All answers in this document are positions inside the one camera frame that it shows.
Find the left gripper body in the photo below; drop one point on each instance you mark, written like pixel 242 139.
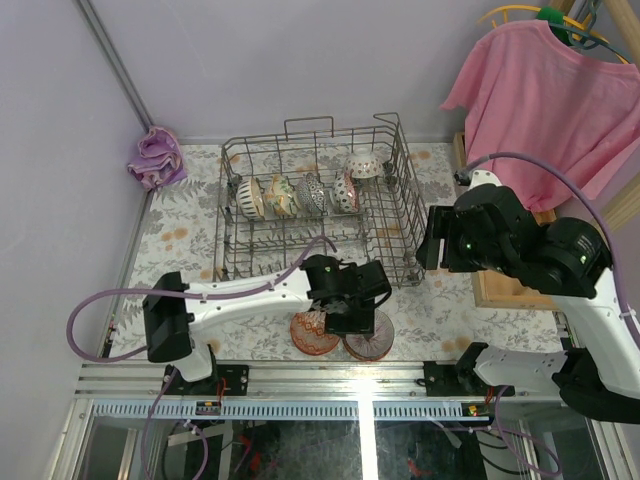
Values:
pixel 348 323

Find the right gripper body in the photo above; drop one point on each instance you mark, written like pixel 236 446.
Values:
pixel 468 255

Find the orange aztec pattern bowl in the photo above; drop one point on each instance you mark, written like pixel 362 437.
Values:
pixel 307 330

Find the purple striped bowl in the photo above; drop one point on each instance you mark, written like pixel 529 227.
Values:
pixel 375 346

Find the orange diamond white bowl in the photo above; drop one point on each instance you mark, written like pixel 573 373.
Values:
pixel 362 164

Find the brown diamond dotted bowl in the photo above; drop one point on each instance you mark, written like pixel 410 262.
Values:
pixel 344 195

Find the navy geometric pattern bowl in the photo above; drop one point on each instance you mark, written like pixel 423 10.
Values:
pixel 310 194

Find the orange leaf floral bowl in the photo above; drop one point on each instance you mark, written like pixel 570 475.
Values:
pixel 280 197

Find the blue stroke white bowl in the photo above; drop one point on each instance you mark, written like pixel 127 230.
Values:
pixel 249 199

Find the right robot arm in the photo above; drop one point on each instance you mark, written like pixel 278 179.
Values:
pixel 599 378

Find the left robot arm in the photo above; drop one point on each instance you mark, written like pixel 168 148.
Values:
pixel 179 316

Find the pink t-shirt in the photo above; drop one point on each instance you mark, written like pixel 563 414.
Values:
pixel 525 91

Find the yellow hanger hoop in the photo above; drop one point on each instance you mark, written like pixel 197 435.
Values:
pixel 584 19

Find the green hanger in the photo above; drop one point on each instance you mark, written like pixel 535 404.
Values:
pixel 561 29

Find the crumpled purple cloth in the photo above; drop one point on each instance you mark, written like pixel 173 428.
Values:
pixel 159 162

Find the wooden tray frame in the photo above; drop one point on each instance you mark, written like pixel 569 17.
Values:
pixel 494 290

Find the grey wire dish rack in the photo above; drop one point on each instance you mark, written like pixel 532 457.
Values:
pixel 356 186

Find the aluminium rail frame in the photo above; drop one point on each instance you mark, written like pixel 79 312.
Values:
pixel 285 390

